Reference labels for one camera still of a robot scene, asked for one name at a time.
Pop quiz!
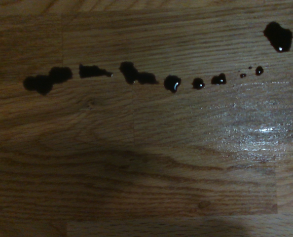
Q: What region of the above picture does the large elongated dark spill puddle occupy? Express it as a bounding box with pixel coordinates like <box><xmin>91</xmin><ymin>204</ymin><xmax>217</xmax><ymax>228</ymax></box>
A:
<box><xmin>23</xmin><ymin>66</ymin><xmax>73</xmax><ymax>96</ymax></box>

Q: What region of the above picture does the L-shaped dark spill puddle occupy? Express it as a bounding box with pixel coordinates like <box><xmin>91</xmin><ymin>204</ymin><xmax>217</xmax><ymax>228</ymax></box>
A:
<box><xmin>118</xmin><ymin>61</ymin><xmax>160</xmax><ymax>85</ymax></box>

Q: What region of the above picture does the small round dark spill drop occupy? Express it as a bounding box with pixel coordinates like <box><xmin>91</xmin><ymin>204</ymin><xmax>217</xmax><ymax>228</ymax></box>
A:
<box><xmin>191</xmin><ymin>78</ymin><xmax>206</xmax><ymax>90</ymax></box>

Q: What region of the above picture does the heart-shaped dark spill puddle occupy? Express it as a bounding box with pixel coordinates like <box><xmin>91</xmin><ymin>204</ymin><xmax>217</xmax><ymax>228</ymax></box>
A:
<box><xmin>262</xmin><ymin>21</ymin><xmax>293</xmax><ymax>53</ymax></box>

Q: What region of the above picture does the jagged dark spill puddle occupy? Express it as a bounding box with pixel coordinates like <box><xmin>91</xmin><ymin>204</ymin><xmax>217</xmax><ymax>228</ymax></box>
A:
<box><xmin>78</xmin><ymin>63</ymin><xmax>113</xmax><ymax>79</ymax></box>

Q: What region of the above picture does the small lobed dark spill drop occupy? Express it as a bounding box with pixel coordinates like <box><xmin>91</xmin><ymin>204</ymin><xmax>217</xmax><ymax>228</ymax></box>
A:
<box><xmin>211</xmin><ymin>73</ymin><xmax>227</xmax><ymax>85</ymax></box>

